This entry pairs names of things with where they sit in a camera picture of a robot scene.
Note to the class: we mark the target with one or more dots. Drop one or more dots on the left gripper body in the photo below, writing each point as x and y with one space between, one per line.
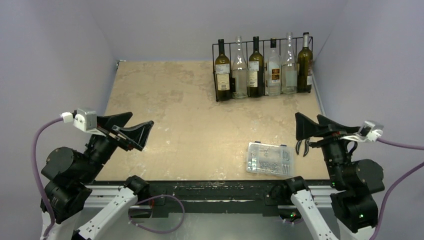
104 146

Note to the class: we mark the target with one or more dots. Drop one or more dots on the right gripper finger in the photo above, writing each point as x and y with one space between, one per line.
307 128
332 127

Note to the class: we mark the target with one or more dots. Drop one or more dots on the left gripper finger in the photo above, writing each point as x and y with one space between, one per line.
134 137
107 122

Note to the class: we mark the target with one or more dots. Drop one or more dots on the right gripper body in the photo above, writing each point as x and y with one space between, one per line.
327 135

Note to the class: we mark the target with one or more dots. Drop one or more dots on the tall clear glass bottle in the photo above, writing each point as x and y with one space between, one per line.
289 67

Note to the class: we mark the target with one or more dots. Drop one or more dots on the clear bottle black cap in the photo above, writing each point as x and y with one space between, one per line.
273 67

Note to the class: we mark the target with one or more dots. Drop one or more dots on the green bottle silver foil neck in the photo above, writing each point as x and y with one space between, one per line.
305 66

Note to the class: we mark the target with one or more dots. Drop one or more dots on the dark green bottle white label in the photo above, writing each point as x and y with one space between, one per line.
256 84

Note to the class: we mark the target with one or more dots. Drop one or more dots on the clear slender glass bottle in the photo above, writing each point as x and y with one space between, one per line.
239 71

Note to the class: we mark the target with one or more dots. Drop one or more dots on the dark green wine bottle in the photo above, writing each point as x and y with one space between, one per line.
222 74

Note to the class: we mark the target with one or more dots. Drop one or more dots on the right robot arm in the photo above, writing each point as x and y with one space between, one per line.
355 181

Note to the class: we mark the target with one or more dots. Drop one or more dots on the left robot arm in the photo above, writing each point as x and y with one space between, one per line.
63 181

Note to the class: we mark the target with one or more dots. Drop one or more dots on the clear plastic screw box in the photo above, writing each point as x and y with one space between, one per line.
268 159

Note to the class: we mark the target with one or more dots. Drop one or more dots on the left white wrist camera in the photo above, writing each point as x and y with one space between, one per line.
84 119

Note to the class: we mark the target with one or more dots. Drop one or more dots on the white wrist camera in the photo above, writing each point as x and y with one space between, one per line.
84 119
369 132

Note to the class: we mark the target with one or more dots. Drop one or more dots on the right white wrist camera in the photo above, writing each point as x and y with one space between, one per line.
369 132

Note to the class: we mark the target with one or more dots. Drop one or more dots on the black wire wine rack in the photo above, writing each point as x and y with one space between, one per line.
264 48

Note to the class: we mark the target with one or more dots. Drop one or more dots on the black aluminium mounting rail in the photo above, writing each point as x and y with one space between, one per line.
264 197

